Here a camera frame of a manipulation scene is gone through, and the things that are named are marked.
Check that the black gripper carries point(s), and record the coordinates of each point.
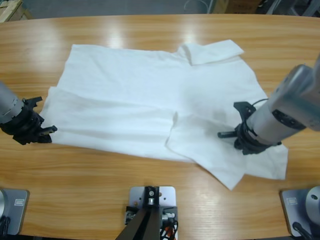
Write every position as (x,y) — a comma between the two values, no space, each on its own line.
(250,142)
(25,125)

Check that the white polo shirt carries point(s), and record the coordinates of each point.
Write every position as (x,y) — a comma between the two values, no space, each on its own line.
(125,100)

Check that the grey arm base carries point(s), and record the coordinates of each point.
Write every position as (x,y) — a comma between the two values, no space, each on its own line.
(312,200)
(17,217)

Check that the silver black clamp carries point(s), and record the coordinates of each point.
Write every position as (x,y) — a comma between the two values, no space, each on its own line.
(130,215)
(168,215)

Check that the wooden pallet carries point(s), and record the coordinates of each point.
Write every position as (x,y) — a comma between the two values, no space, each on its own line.
(10,12)

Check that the brown cardboard box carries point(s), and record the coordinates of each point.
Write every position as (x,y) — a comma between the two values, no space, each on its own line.
(237,5)

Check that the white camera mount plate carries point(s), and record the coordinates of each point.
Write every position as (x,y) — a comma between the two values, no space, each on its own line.
(167,197)

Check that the dark camera post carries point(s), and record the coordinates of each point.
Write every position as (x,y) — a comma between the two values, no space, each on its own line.
(147,225)

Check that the grey metal frame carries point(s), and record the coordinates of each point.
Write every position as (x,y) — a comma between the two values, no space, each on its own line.
(287,7)

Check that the grey metal post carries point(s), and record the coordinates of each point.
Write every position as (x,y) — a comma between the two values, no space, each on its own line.
(212,6)

